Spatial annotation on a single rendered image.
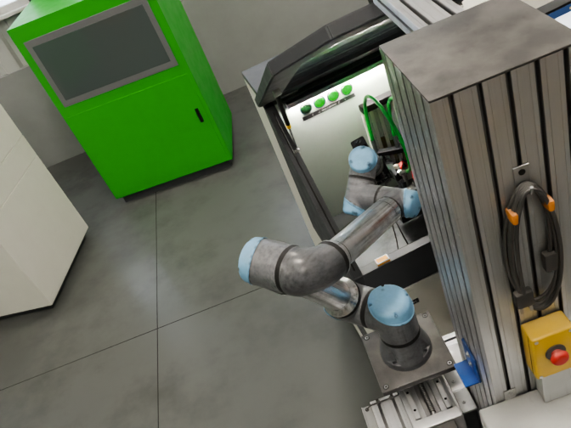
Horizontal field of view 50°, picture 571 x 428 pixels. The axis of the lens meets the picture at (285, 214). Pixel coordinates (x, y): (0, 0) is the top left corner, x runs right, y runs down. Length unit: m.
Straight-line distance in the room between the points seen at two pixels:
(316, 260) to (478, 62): 0.58
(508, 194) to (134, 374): 3.01
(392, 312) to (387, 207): 0.29
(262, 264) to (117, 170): 3.78
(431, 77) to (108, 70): 3.85
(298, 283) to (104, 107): 3.64
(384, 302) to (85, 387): 2.59
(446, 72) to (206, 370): 2.79
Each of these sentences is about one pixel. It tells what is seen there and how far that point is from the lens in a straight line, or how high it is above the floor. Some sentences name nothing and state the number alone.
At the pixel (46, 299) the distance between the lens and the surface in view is 4.60.
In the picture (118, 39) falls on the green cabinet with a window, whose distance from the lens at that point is 4.59.
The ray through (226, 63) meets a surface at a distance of 6.18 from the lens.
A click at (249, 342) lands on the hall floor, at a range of 3.54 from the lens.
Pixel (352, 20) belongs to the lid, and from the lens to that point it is 1.51.
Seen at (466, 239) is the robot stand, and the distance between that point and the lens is 1.12.
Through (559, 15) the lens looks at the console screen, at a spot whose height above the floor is 1.39.
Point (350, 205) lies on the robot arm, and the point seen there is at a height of 1.48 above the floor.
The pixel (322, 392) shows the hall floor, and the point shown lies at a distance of 3.17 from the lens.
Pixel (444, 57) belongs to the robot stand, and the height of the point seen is 2.03.
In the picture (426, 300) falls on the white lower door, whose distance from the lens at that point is 2.46.
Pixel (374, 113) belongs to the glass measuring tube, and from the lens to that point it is 2.53.
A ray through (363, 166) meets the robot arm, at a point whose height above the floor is 1.56.
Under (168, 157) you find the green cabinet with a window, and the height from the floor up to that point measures 0.29.
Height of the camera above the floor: 2.50
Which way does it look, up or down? 36 degrees down
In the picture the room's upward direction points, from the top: 24 degrees counter-clockwise
